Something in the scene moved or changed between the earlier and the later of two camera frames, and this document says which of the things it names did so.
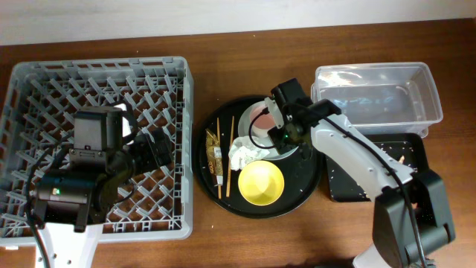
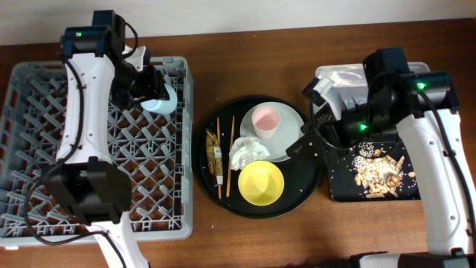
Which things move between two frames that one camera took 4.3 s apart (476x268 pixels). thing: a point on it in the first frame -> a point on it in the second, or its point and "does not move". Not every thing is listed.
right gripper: (291, 139) -> (317, 138)
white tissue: (243, 150) does not move
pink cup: (262, 123) does not move
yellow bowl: (261, 183) does not move
